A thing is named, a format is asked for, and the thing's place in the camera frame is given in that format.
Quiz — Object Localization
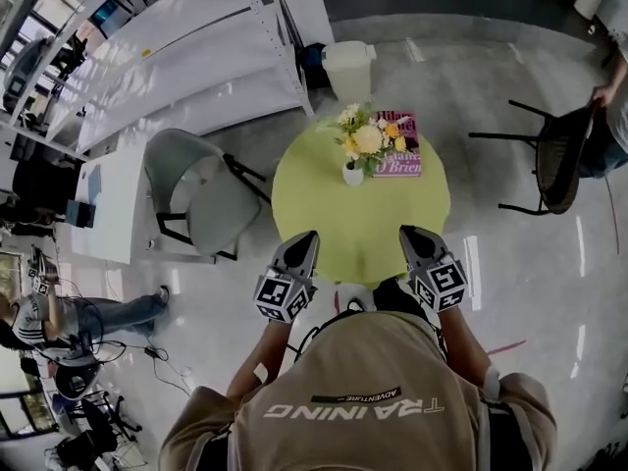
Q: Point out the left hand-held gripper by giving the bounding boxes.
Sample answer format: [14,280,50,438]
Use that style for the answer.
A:
[252,230,322,324]

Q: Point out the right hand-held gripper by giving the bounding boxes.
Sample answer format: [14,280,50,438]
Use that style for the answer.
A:
[397,224,469,313]

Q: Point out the small white vase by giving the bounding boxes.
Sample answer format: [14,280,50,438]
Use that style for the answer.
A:
[341,161,365,187]

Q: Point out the yellow white flowers bunch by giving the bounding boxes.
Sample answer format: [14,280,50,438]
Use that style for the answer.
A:
[327,101,418,176]

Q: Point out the person's right forearm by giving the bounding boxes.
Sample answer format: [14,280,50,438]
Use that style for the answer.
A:
[434,304,501,392]

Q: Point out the person's left forearm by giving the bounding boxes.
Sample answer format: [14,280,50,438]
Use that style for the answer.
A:
[225,314,295,401]

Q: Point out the round green-clothed table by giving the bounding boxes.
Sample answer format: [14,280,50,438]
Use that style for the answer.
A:
[270,115,452,287]

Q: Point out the person's beige shirt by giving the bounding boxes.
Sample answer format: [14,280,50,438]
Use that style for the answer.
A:
[159,309,558,471]

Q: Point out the grey chair black legs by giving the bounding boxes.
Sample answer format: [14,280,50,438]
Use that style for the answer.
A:
[143,128,273,266]

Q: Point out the pink book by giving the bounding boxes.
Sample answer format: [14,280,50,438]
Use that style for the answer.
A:
[370,110,423,179]

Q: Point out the dark wicker chair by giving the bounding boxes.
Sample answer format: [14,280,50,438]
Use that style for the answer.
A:
[468,98,598,217]

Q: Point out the white desk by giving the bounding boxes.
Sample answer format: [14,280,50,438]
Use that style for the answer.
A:
[68,144,217,266]

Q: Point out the black box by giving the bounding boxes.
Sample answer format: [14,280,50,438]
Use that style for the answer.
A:
[65,199,97,229]

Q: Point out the grey notebook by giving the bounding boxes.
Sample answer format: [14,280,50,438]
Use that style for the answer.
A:
[83,164,103,200]

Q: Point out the white shell chair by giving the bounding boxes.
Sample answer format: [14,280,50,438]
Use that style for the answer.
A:
[53,360,102,401]

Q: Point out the black office chair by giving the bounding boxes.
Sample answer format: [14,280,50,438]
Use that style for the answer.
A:
[53,394,143,460]

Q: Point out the black bag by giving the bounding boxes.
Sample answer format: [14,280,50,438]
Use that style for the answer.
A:
[298,41,328,87]

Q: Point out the cream lidded bin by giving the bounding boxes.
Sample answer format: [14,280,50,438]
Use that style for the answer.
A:
[321,40,378,105]

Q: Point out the white metal shelving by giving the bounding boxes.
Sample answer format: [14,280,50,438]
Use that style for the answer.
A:
[0,0,335,159]

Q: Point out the floor cables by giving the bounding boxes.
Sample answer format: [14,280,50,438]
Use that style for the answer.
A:
[102,340,192,396]

